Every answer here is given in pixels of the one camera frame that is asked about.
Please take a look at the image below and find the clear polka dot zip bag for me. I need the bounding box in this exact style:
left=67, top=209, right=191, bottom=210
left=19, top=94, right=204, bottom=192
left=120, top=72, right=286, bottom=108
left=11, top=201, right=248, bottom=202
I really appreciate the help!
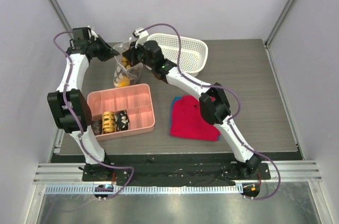
left=113, top=38, right=143, bottom=85

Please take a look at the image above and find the fake yellow grape bunch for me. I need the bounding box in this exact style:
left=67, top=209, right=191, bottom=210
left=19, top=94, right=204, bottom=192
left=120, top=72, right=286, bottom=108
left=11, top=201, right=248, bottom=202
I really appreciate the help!
left=120, top=57, right=131, bottom=69

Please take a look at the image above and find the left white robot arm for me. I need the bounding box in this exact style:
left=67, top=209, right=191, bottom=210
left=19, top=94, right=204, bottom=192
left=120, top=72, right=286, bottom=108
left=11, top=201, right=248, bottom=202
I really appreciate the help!
left=47, top=26, right=119, bottom=181

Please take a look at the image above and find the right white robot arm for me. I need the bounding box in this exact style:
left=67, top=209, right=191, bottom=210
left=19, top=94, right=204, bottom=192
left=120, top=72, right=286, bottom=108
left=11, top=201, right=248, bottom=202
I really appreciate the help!
left=122, top=40, right=261, bottom=179

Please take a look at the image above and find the yellow fake fruit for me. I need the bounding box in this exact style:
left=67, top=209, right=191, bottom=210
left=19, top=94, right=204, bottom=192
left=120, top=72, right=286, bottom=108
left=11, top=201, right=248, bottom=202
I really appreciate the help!
left=114, top=79, right=130, bottom=88

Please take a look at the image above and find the white perforated plastic basket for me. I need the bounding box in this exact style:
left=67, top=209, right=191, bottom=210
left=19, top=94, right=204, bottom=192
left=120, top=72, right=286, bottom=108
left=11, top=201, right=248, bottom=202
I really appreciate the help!
left=147, top=33, right=208, bottom=77

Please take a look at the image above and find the pink divided organizer tray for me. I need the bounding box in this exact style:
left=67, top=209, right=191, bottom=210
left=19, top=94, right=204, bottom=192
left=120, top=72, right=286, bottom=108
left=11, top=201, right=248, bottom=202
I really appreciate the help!
left=87, top=84, right=155, bottom=141

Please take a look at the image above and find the blue folded cloth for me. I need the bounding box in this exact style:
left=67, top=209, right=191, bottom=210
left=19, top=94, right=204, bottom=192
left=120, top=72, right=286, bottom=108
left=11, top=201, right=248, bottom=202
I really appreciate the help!
left=168, top=96, right=221, bottom=142

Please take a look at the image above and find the black white patterned sock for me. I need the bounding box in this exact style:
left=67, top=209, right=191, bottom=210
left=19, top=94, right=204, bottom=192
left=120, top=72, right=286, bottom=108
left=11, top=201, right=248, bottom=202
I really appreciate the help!
left=114, top=110, right=130, bottom=131

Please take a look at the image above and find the yellow patterned rolled sock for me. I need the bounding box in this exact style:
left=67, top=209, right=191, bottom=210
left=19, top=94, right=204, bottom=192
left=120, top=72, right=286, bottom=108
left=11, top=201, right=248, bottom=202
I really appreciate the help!
left=102, top=111, right=115, bottom=134

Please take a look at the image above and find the brown patterned rolled sock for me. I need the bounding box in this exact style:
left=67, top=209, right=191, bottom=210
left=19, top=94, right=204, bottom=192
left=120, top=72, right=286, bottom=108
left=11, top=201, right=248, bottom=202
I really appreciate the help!
left=91, top=120, right=103, bottom=136

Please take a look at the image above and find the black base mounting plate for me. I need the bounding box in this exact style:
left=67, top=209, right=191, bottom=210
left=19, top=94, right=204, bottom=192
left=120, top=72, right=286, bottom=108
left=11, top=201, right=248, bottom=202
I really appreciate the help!
left=50, top=152, right=304, bottom=187

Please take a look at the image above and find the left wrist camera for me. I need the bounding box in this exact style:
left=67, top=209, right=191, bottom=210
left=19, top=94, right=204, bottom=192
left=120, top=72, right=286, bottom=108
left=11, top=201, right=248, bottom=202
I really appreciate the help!
left=72, top=26, right=97, bottom=45

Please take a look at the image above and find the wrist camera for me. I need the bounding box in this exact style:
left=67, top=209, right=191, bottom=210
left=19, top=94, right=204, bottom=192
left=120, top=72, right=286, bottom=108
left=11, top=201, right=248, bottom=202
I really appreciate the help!
left=133, top=28, right=149, bottom=48
left=72, top=26, right=97, bottom=45

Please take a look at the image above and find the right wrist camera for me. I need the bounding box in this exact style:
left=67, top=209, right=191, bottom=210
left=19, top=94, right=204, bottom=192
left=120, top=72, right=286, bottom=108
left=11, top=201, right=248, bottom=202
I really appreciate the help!
left=133, top=28, right=149, bottom=48

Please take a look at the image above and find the left aluminium frame post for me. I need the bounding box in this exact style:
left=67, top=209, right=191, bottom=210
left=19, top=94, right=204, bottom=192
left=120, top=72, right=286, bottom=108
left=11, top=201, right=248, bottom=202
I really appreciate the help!
left=33, top=0, right=80, bottom=47

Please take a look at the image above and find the aluminium frame post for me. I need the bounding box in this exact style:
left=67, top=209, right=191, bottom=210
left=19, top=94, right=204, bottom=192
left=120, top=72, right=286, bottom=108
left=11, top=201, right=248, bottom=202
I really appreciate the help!
left=264, top=0, right=297, bottom=49
left=33, top=0, right=80, bottom=47

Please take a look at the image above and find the slotted white cable duct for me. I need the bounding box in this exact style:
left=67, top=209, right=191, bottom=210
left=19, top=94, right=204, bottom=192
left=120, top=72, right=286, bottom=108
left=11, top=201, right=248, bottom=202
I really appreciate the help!
left=45, top=183, right=243, bottom=195

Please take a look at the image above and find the right aluminium frame post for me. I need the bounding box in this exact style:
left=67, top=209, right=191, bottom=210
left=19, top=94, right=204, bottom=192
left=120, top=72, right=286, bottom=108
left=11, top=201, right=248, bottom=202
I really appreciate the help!
left=264, top=0, right=297, bottom=49

